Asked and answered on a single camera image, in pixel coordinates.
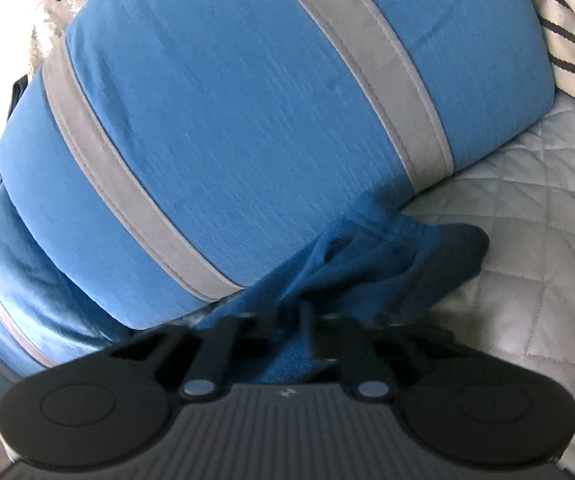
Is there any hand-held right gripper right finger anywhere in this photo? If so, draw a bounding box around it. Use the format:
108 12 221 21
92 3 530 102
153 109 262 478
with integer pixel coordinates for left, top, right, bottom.
312 311 461 402

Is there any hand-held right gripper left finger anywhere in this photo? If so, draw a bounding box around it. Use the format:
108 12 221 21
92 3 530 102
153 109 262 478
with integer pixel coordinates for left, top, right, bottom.
110 311 268 402

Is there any blue fleece jacket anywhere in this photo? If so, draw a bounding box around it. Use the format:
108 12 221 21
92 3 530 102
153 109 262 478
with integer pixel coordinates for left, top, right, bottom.
192 192 491 386

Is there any blue cushion with grey stripes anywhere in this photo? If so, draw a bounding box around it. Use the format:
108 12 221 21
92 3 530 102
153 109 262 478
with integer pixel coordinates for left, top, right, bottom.
0 185 143 381
0 0 557 336

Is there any grey quilted bed cover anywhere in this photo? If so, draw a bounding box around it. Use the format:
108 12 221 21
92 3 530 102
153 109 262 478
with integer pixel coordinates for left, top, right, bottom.
402 95 575 480

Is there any grey patterned cloth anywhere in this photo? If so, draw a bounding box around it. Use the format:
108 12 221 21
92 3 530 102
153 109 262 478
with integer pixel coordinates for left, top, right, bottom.
30 0 86 78

